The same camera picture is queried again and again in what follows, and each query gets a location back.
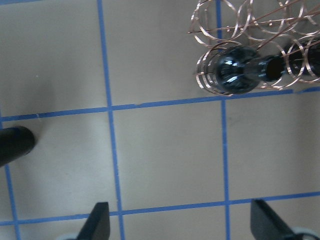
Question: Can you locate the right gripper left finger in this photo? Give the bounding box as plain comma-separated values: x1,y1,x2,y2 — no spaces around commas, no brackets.
76,202,111,240

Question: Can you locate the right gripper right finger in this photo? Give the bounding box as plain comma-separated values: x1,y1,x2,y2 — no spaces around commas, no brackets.
250,199,297,240

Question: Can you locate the copper wire bottle basket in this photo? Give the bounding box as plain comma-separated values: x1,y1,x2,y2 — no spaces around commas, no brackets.
188,0,320,96

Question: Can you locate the dark wine bottle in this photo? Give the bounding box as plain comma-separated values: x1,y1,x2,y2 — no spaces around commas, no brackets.
286,36,320,78
210,46,285,95

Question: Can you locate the dark wine bottle near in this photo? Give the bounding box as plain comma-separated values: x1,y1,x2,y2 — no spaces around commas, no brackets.
210,46,285,95

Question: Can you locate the dark wine bottle carried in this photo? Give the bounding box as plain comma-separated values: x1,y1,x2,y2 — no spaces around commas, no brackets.
0,126,36,167

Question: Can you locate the dark wine bottle far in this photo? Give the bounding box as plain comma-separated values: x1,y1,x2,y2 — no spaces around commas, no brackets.
286,36,320,78

